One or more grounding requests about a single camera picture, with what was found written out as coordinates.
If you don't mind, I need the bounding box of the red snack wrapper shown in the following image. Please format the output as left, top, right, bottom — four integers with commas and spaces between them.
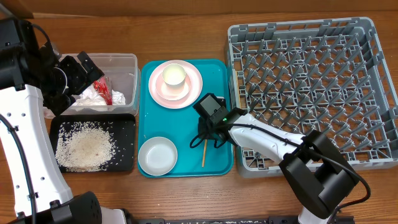
93, 77, 113, 105

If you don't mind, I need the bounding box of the white napkin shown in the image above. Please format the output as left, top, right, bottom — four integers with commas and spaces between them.
73, 86, 126, 106

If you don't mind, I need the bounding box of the grey bowl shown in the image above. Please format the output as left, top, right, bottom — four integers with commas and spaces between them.
138, 137, 178, 176

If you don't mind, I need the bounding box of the cream paper cup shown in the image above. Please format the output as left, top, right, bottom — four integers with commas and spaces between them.
162, 63, 186, 86

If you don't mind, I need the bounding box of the pile of rice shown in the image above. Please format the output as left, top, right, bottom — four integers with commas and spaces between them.
55, 121, 118, 172

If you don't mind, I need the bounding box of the pink small bowl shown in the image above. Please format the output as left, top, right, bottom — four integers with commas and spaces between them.
155, 75, 191, 101

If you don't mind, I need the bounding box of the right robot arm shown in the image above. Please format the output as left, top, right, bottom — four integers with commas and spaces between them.
195, 106, 360, 223

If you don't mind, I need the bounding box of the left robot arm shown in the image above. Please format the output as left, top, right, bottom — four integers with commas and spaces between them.
1, 18, 135, 223

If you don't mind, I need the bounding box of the grey dishwasher rack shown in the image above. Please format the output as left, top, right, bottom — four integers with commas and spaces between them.
226, 17, 397, 170

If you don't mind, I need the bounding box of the teal serving tray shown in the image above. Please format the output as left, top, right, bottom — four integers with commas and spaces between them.
138, 59, 234, 178

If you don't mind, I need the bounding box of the clear plastic bin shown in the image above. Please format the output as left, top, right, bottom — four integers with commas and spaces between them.
63, 53, 141, 116

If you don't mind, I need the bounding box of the pink plate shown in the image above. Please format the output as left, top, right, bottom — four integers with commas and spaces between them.
148, 60, 203, 109

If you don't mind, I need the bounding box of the black plastic tray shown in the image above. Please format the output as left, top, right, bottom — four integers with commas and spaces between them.
49, 114, 136, 173

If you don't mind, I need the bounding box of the cardboard backdrop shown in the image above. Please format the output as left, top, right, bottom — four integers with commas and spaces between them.
1, 0, 397, 18

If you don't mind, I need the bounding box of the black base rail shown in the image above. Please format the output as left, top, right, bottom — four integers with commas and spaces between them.
130, 215, 355, 224

